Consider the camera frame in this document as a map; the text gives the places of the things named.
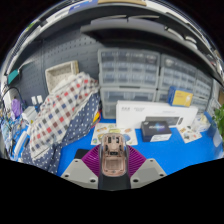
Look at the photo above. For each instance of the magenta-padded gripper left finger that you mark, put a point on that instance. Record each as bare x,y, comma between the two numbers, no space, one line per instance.
90,161

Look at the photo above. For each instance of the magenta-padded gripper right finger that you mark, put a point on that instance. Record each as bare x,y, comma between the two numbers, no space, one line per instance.
136,161

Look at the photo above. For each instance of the transparent pink computer mouse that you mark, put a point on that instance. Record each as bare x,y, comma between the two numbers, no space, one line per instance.
113,160

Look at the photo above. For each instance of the small dark box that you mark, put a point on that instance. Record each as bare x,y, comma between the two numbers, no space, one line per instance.
155,130

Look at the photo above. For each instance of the colourful food sticker sheet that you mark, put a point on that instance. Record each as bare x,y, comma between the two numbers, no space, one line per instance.
106,128

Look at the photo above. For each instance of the yellow tool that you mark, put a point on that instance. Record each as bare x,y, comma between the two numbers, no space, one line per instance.
96,118

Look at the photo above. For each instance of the long white cardboard box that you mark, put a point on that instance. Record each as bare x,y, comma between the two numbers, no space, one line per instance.
133,113

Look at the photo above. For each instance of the red blue checked cloth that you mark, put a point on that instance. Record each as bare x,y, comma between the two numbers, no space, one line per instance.
63,110

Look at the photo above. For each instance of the small colourful picture sheet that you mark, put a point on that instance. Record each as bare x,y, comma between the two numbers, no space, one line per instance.
190,135

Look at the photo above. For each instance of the clear plastic bag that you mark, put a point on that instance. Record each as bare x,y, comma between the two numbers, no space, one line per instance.
204,122

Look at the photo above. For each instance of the yellow and blue box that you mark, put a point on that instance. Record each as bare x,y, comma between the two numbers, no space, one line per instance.
181,97

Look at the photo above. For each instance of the purple object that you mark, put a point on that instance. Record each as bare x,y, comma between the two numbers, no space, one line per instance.
16,108

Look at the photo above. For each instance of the white woven basket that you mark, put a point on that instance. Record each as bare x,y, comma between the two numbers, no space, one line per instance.
60,75

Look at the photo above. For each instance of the green leafy plant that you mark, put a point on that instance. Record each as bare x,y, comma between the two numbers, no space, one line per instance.
219,118

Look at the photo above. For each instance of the grey small-drawer cabinet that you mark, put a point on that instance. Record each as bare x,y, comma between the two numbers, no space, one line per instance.
128,68
203,88
178,73

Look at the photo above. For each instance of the teal hanging object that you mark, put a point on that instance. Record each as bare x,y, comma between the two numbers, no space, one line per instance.
13,76

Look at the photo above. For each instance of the grey pegboard panel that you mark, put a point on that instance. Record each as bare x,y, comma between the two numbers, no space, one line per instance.
40,56

